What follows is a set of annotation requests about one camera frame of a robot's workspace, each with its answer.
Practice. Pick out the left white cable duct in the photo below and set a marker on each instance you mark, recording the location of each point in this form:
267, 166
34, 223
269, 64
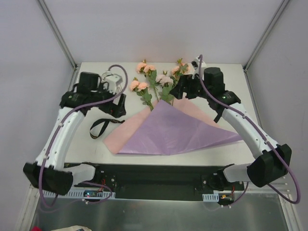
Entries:
88, 194

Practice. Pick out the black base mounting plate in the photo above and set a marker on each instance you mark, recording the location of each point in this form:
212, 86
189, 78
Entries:
148, 182

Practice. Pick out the beige cloth bag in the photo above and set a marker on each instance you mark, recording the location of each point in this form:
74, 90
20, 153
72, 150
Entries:
74, 228

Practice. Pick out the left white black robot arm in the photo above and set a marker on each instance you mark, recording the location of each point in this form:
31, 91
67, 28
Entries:
48, 172

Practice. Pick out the black printed ribbon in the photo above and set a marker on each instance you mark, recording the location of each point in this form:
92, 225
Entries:
105, 122

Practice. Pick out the right aluminium frame post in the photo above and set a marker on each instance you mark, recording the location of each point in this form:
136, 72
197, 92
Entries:
269, 28

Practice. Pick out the white cable duct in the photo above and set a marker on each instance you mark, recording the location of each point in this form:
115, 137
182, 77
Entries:
88, 194
213, 197

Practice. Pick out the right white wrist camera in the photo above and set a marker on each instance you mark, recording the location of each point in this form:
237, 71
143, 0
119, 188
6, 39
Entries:
196, 64

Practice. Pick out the pink artificial flower bunch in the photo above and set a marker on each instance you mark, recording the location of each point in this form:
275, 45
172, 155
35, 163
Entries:
159, 84

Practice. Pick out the red cloth item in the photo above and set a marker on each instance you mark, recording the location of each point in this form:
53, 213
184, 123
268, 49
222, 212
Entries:
35, 228

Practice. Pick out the right white cable duct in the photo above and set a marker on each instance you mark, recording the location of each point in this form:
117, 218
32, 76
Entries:
213, 197

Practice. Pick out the purple wrapping paper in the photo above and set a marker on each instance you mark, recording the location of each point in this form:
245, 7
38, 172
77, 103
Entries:
182, 128

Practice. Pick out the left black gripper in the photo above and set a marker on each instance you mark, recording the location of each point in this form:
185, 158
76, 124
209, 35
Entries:
118, 106

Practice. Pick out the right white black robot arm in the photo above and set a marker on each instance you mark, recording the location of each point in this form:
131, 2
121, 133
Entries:
272, 160

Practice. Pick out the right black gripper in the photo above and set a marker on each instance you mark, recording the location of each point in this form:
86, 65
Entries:
184, 87

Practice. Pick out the pink wrapping paper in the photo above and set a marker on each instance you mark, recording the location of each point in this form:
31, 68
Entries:
120, 135

